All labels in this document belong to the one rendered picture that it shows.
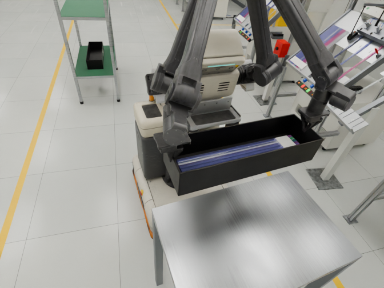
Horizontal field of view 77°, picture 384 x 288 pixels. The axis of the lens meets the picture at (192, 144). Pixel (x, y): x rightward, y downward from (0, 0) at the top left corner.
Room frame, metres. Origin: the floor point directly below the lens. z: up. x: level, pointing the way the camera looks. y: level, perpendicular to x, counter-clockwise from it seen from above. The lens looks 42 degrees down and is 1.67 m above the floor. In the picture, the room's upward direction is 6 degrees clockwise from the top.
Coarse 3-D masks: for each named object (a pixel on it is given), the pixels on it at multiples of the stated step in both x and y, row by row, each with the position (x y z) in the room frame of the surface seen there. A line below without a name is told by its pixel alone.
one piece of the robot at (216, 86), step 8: (232, 72) 1.01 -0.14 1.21; (240, 72) 1.04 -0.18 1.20; (208, 80) 0.94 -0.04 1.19; (216, 80) 0.96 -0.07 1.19; (224, 80) 0.98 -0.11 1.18; (232, 80) 1.00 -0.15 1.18; (240, 80) 1.03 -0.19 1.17; (208, 88) 0.95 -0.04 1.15; (216, 88) 0.97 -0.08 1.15; (224, 88) 0.99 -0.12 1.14; (232, 88) 1.01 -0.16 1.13; (208, 96) 0.96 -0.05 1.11; (216, 96) 0.98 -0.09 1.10; (224, 96) 1.00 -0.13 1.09; (208, 128) 1.00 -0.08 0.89
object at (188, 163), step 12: (252, 144) 0.72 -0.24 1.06; (264, 144) 0.73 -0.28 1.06; (276, 144) 0.74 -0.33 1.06; (288, 144) 0.75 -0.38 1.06; (192, 156) 0.62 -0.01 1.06; (204, 156) 0.63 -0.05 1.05; (216, 156) 0.63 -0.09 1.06; (228, 156) 0.64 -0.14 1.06; (240, 156) 0.65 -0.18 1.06; (180, 168) 0.56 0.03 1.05; (192, 168) 0.56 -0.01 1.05
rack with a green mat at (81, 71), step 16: (80, 0) 2.98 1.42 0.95; (96, 0) 3.06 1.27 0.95; (64, 16) 2.37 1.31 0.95; (80, 16) 2.42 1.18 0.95; (96, 16) 2.47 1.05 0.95; (64, 32) 2.35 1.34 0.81; (112, 32) 3.31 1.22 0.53; (80, 48) 3.10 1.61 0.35; (112, 48) 2.48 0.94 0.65; (80, 64) 2.65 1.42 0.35; (112, 64) 2.48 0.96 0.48; (80, 96) 2.35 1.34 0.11
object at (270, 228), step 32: (224, 192) 0.67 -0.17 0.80; (256, 192) 0.69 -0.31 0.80; (288, 192) 0.71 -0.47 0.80; (160, 224) 0.48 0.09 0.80; (192, 224) 0.50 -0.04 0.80; (224, 224) 0.52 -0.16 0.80; (256, 224) 0.53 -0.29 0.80; (288, 224) 0.55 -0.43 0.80; (320, 224) 0.56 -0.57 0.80; (160, 256) 0.52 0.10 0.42; (192, 256) 0.38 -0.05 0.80; (224, 256) 0.39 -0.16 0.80; (256, 256) 0.40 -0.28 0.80; (288, 256) 0.41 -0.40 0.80; (320, 256) 0.43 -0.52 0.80; (352, 256) 0.44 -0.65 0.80
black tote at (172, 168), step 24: (264, 120) 0.80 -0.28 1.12; (288, 120) 0.86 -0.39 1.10; (192, 144) 0.67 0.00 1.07; (216, 144) 0.71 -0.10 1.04; (240, 144) 0.76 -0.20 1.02; (312, 144) 0.70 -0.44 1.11; (168, 168) 0.57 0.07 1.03; (216, 168) 0.53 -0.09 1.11; (240, 168) 0.57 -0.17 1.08; (264, 168) 0.62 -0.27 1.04; (192, 192) 0.49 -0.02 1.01
